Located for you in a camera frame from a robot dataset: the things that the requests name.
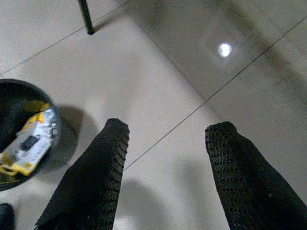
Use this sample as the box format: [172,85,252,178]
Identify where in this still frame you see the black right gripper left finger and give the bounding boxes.
[35,118,130,230]

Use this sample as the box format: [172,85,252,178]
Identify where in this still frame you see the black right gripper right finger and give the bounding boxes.
[205,121,307,230]

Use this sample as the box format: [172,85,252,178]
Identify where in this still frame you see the black round rubbish bin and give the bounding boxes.
[0,78,61,192]

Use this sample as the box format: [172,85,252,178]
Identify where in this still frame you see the silver yellow snack wrapper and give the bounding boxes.
[0,100,59,177]

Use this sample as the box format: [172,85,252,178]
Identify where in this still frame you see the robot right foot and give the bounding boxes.
[0,203,14,230]

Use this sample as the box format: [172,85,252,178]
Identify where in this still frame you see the white table with black frame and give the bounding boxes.
[77,0,95,35]

